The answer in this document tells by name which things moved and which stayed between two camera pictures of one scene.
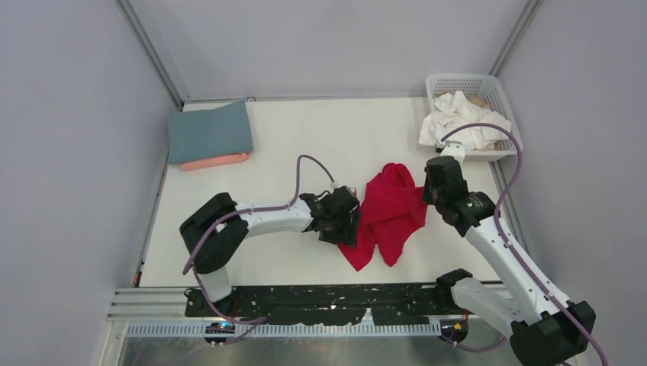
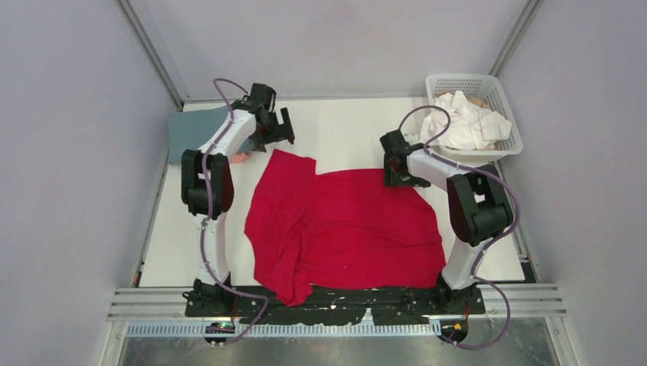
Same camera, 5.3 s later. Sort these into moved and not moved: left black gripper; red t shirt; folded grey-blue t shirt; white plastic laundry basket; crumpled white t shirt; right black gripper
Moved: left black gripper; right black gripper; red t shirt
Not moved: crumpled white t shirt; folded grey-blue t shirt; white plastic laundry basket
